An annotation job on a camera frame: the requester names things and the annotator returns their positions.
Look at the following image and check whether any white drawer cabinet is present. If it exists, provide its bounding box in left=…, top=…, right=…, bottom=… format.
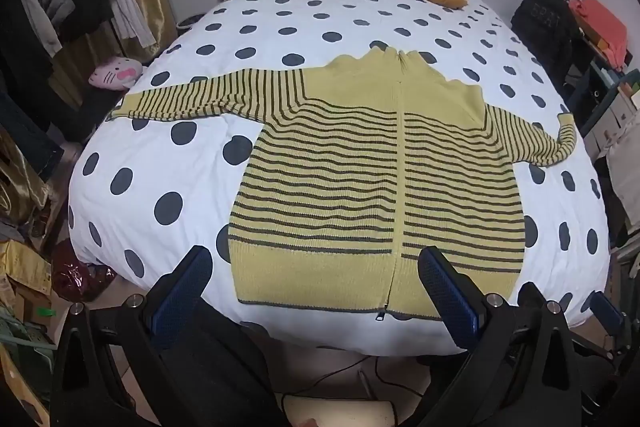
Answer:
left=584, top=80, right=639, bottom=162

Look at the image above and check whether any black backpack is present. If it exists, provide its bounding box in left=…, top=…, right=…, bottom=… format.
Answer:
left=511, top=0, right=580, bottom=82

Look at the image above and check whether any yellow striped knit sweater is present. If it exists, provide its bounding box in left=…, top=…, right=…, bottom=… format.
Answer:
left=115, top=48, right=576, bottom=317

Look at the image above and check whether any white polka dot duvet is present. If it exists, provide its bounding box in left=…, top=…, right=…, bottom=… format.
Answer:
left=68, top=0, right=610, bottom=357

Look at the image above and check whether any orange folded cloth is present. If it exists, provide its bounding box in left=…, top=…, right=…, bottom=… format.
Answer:
left=568, top=0, right=628, bottom=72

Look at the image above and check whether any red plastic bag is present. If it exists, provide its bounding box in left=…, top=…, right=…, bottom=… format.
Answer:
left=51, top=239, right=116, bottom=303

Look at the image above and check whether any hanging clothes rack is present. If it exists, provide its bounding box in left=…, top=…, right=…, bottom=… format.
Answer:
left=1, top=0, right=155, bottom=179

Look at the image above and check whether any pink cat plush cushion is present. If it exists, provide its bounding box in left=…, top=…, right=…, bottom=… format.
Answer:
left=89, top=56, right=143, bottom=91

